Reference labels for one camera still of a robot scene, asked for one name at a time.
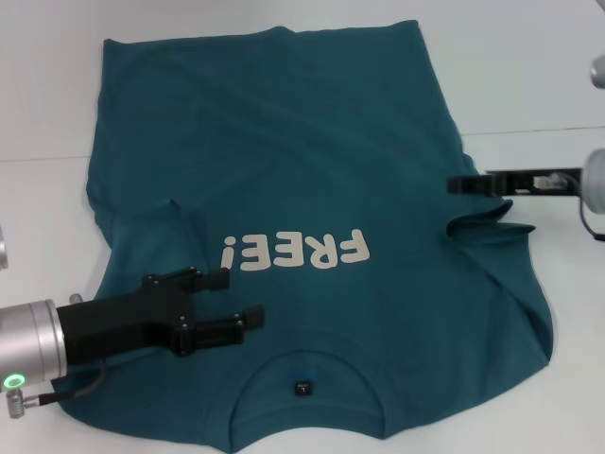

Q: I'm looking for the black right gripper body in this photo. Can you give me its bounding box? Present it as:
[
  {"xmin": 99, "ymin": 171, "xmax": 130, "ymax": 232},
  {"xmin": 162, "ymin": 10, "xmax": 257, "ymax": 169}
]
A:
[{"xmin": 486, "ymin": 166, "xmax": 585, "ymax": 198}]

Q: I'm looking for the teal blue FREE t-shirt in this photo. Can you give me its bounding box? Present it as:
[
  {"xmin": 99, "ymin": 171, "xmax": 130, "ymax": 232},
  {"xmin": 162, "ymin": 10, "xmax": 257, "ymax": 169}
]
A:
[{"xmin": 54, "ymin": 19, "xmax": 554, "ymax": 454}]

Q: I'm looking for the left gripper cable with plug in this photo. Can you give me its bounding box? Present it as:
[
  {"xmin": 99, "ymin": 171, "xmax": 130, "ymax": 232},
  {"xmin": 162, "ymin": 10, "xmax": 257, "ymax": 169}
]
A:
[{"xmin": 4, "ymin": 358, "xmax": 108, "ymax": 420}]

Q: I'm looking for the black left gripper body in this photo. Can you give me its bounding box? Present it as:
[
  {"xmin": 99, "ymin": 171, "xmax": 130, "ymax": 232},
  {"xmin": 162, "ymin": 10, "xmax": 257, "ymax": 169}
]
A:
[{"xmin": 56, "ymin": 273, "xmax": 198, "ymax": 368}]

